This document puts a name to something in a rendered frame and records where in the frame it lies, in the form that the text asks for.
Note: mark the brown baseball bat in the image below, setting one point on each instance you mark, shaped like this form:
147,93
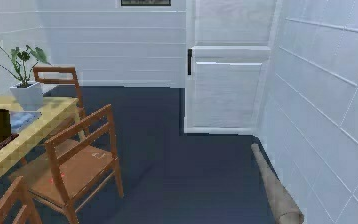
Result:
275,186

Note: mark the dark framed wall picture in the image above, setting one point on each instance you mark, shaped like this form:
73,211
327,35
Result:
145,2

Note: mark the white room door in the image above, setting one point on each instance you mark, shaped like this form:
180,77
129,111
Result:
227,83

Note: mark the brown wooden chair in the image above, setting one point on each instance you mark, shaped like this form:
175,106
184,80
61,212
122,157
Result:
58,78
13,206
77,166

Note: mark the pale blue cloth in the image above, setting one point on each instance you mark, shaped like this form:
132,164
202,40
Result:
22,119

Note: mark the yellow wooden table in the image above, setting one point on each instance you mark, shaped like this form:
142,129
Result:
37,126

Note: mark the green house plant white pot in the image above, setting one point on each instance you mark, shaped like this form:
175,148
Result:
27,95

